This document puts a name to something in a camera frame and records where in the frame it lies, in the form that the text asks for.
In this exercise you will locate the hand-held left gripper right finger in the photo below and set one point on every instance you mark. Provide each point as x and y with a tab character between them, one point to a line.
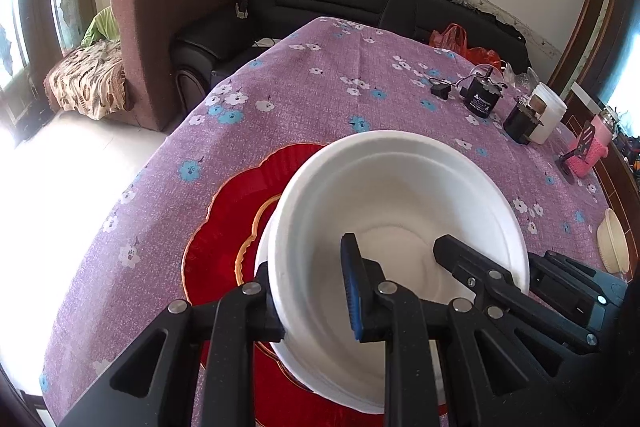
350	292

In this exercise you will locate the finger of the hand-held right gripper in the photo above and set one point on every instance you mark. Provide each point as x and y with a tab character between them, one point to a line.
575	287
465	262

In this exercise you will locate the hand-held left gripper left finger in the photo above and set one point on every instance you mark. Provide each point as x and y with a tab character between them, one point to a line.
265	317

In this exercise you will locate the large white foam bowl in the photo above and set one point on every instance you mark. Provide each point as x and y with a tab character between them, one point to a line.
261	242

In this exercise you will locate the small white foam bowl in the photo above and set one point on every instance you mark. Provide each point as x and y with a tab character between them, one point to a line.
400	207

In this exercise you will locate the large red scalloped plate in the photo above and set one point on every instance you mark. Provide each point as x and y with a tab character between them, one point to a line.
220	227

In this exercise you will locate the cream plastic bowl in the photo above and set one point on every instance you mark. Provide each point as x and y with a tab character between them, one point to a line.
612	242

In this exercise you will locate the pink thermos with knitted sleeve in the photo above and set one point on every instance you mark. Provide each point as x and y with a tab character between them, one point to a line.
597	152

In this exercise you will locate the dark small bottle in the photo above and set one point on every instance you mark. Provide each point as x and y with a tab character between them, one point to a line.
520	124

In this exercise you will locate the white plastic jar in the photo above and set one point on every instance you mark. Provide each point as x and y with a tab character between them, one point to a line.
550	117

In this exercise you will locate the black power adapter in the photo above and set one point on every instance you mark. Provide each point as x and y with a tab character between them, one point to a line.
441	91

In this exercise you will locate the purple floral tablecloth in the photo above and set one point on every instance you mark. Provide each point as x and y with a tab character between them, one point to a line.
300	107

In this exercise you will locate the clear plastic bag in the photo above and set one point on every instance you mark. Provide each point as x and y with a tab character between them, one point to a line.
522	77

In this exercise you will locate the red plastic bag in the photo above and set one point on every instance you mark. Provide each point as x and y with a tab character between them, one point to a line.
465	44

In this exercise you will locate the leaf-patterned beige blanket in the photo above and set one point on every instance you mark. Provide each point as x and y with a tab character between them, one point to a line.
85	77

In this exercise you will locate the brown armchair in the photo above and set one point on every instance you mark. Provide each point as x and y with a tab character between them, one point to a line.
145	32

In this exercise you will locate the green cloth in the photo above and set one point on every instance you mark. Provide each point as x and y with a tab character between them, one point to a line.
102	24

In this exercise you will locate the wooden door frame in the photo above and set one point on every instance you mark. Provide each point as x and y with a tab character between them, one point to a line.
585	17

